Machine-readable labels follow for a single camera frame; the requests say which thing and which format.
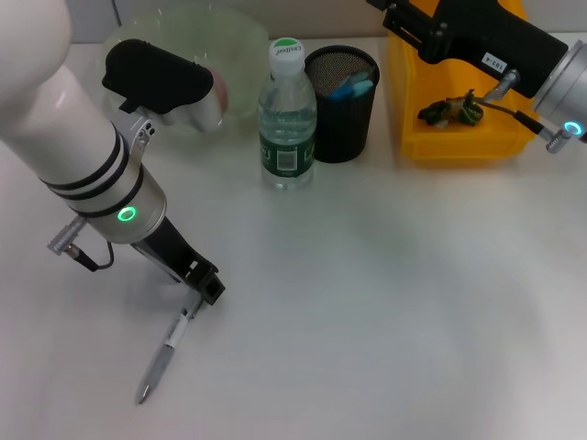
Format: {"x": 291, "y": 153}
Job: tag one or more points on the pale green fruit plate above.
{"x": 243, "y": 59}

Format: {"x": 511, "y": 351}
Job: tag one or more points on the yellow plastic bin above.
{"x": 449, "y": 142}

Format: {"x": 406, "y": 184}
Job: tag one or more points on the pink peach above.
{"x": 222, "y": 91}

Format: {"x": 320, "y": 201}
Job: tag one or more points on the black mesh pen holder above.
{"x": 344, "y": 133}

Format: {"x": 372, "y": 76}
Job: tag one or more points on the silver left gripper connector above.
{"x": 66, "y": 234}

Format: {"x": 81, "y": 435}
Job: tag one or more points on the blue scissors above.
{"x": 351, "y": 91}

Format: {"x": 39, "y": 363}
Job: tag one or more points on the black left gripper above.
{"x": 176, "y": 256}

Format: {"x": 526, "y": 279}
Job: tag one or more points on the green plastic wrapper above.
{"x": 451, "y": 112}

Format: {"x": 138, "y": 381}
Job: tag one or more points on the silver white ballpoint pen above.
{"x": 160, "y": 362}

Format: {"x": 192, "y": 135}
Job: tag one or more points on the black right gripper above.
{"x": 477, "y": 32}

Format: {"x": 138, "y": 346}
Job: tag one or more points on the clear green-label water bottle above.
{"x": 286, "y": 119}

